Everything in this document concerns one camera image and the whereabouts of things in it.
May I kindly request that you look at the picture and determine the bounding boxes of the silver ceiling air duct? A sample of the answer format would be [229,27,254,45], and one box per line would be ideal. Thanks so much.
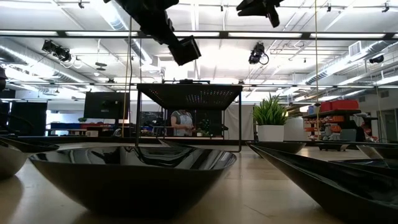
[0,43,97,86]
[304,39,394,86]

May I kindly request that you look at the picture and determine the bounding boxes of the black hanging ceiling camera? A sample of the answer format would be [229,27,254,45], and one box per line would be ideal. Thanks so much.
[248,42,270,66]

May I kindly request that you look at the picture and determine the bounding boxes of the black monitor screen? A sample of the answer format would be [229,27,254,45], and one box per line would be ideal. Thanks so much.
[83,91,131,120]

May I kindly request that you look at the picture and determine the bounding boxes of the storage rack with parts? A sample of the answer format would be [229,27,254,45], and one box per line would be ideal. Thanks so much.
[302,108,379,142]

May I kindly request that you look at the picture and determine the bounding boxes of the yellow hanging cable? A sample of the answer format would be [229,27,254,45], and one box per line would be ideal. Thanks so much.
[121,17,131,138]

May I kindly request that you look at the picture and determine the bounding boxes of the person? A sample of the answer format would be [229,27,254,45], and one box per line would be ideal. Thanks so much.
[170,109,196,137]

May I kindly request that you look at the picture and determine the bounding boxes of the green plant in white pot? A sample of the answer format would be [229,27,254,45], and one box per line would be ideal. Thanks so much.
[252,95,289,143]

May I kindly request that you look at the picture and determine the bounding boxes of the black perforated metal shelf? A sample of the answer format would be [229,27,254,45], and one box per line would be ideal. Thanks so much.
[135,82,243,153]

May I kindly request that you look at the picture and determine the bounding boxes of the long straight black cable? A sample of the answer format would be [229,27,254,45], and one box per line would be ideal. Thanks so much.
[127,15,134,138]

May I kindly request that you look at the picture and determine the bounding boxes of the red storage bins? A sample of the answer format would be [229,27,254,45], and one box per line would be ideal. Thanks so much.
[319,99,360,113]

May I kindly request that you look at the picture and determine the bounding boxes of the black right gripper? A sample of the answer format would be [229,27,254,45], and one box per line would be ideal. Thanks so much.
[236,0,285,29]

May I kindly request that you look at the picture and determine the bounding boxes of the black partition panel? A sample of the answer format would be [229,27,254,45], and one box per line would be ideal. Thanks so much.
[8,100,48,137]

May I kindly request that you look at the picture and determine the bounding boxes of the black ceiling spotlight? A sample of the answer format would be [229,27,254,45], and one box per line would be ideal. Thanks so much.
[41,39,73,62]

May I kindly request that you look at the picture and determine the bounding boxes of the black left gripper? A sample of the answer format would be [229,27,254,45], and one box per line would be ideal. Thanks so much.
[104,0,180,47]

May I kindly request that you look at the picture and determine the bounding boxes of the black leaf-shaped mini plate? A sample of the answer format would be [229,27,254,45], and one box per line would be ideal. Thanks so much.
[0,136,60,154]
[28,146,238,219]
[244,140,307,154]

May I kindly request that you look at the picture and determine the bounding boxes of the black teardrop mini plate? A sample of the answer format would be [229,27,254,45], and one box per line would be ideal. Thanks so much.
[0,145,29,181]
[248,142,398,224]

